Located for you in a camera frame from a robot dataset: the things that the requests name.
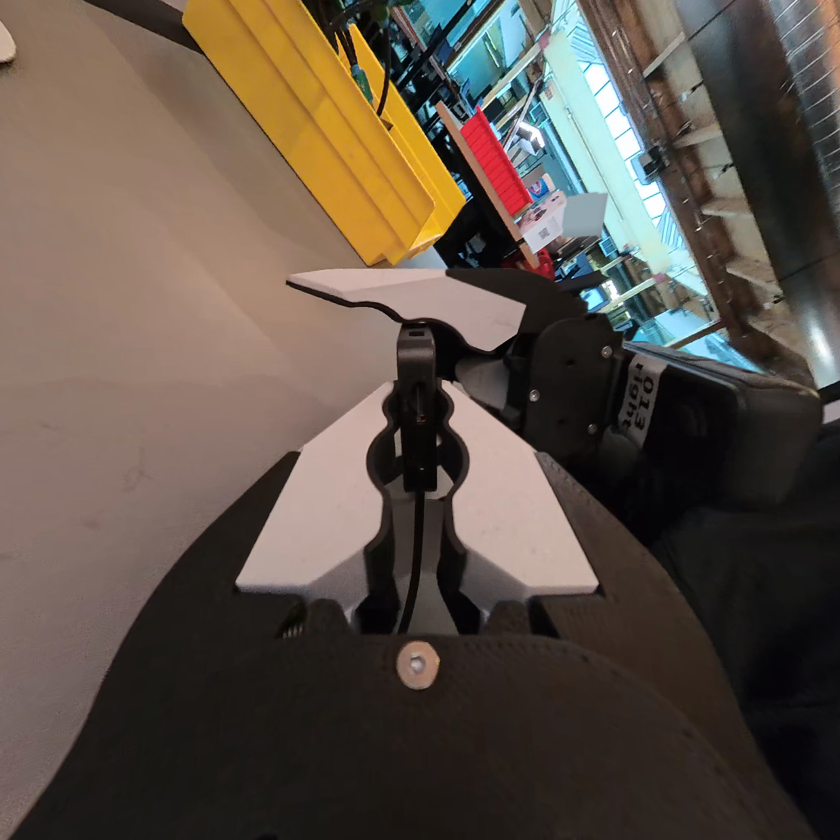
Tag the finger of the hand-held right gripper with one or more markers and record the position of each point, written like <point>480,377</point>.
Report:
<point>489,387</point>
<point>426,295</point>

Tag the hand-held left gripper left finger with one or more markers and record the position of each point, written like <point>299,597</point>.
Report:
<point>315,518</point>

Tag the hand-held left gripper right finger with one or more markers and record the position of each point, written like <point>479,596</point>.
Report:
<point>518,518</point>

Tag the black square adapter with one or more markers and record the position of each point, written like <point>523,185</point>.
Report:
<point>417,453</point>

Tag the large yellow plastic bin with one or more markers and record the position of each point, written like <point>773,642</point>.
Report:
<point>295,111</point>

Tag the red plastic bin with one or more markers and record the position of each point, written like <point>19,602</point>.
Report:
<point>495,154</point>

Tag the white box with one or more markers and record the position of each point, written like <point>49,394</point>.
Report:
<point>577,213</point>

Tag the person's dark clothing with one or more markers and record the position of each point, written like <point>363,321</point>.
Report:
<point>774,623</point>

